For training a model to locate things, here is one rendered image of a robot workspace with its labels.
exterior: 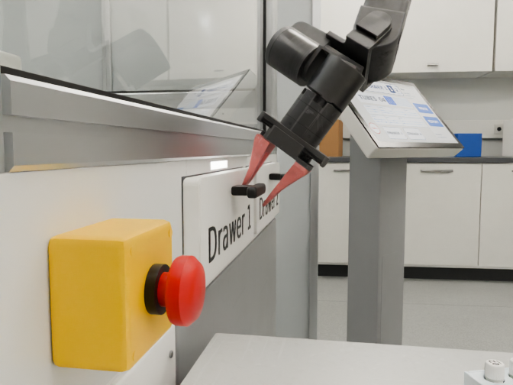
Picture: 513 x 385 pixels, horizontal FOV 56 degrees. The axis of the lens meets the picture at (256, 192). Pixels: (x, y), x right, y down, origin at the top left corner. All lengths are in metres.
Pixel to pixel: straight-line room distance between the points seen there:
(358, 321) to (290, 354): 1.20
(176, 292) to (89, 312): 0.05
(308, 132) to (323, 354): 0.26
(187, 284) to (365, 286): 1.38
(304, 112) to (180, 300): 0.38
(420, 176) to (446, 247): 0.55
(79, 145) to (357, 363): 0.31
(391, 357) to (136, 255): 0.30
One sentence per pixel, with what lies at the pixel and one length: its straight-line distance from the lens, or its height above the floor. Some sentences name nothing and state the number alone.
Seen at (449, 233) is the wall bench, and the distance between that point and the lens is 3.76.
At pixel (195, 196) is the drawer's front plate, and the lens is 0.47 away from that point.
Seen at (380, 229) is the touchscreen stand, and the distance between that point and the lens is 1.57.
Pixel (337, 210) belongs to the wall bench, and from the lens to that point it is 3.60.
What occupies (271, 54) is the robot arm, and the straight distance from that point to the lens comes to 0.65.
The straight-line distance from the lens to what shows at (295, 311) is 2.42.
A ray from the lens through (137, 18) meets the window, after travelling 0.44.
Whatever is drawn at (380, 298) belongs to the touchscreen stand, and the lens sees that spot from 1.63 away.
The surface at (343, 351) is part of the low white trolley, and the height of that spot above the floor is 0.76.
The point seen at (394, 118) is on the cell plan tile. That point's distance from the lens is 1.54.
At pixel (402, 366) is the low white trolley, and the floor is 0.76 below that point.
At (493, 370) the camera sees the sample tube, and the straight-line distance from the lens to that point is 0.39.
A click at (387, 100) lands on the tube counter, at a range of 1.61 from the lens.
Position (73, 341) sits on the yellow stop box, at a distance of 0.28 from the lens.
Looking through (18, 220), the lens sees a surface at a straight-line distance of 0.26.
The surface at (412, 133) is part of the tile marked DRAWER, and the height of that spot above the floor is 1.01.
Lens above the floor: 0.96
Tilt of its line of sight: 5 degrees down
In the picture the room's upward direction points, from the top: straight up
